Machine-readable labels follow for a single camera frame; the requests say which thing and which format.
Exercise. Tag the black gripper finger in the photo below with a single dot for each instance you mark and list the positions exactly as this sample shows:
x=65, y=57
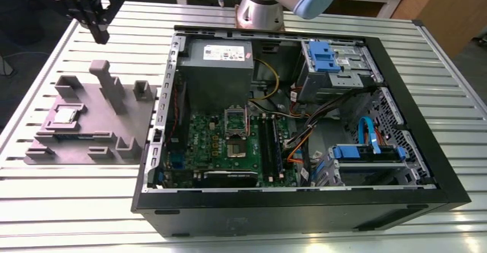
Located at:
x=82, y=18
x=114, y=5

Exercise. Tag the silver CPU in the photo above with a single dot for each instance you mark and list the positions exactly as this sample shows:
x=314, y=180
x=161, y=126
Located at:
x=67, y=116

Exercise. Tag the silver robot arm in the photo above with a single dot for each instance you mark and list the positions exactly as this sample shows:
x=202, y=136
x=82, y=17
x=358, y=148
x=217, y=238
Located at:
x=259, y=13

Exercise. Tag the CPU socket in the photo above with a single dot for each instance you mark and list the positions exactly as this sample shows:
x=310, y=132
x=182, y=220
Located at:
x=239, y=149

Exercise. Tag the grey parts rack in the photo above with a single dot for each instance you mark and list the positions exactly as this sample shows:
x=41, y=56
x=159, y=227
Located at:
x=95, y=116

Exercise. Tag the grey power supply unit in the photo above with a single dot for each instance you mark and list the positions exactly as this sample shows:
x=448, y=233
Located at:
x=217, y=79

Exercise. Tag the green RAM stick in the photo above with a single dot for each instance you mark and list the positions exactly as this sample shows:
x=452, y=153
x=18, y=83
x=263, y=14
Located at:
x=74, y=136

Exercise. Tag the green motherboard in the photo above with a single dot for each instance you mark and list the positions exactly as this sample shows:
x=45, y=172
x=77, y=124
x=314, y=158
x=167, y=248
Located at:
x=206, y=150

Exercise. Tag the blue plastic drive latch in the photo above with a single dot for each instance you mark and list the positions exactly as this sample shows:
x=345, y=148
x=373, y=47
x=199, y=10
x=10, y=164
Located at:
x=322, y=49
x=328, y=66

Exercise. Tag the black RAM slot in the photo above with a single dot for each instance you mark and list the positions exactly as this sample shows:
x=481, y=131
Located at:
x=270, y=150
x=265, y=150
x=277, y=150

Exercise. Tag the metal drive cage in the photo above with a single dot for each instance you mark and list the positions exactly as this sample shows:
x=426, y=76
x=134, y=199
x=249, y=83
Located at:
x=342, y=82

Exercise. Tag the black graphics card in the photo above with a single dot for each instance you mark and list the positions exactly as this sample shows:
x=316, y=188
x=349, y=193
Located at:
x=229, y=177

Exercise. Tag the hard disk in blue carrier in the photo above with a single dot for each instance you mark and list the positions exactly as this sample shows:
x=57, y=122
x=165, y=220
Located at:
x=349, y=151

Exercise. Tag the black PC case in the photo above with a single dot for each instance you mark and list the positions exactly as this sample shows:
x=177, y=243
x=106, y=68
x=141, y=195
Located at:
x=266, y=216

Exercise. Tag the wooden cabinet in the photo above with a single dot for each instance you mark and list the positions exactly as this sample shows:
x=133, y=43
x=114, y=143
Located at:
x=453, y=13

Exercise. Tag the metal disk bay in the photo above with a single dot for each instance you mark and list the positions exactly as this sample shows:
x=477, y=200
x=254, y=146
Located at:
x=381, y=167

